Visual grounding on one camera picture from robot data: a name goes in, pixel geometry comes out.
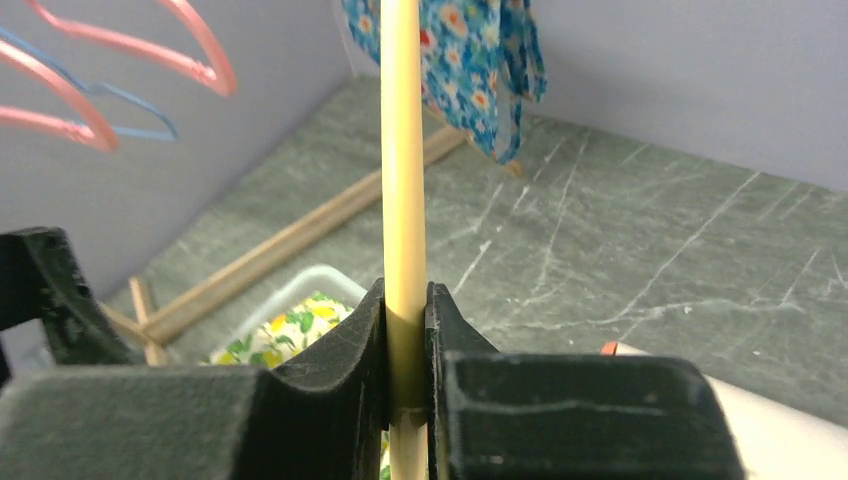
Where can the blue floral skirt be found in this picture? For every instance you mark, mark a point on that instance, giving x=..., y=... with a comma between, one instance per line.
x=480, y=62

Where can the yellow wooden hanger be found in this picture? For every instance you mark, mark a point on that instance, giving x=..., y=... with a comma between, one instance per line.
x=405, y=269

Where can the yellow lemon print skirt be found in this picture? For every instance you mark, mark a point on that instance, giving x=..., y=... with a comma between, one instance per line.
x=282, y=334

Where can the white plastic basket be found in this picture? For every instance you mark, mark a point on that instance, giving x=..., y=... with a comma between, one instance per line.
x=321, y=278

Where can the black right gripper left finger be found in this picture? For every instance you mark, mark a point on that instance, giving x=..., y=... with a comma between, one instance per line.
x=317, y=416

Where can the wooden clothes rack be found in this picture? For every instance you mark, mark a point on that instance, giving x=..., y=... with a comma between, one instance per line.
x=298, y=238

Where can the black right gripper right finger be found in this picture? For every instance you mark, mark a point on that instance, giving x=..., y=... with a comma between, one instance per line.
x=497, y=415

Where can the blue wire hanger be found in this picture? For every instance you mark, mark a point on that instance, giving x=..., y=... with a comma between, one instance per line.
x=128, y=115

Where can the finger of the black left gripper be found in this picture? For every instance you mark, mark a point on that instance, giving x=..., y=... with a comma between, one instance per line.
x=49, y=315

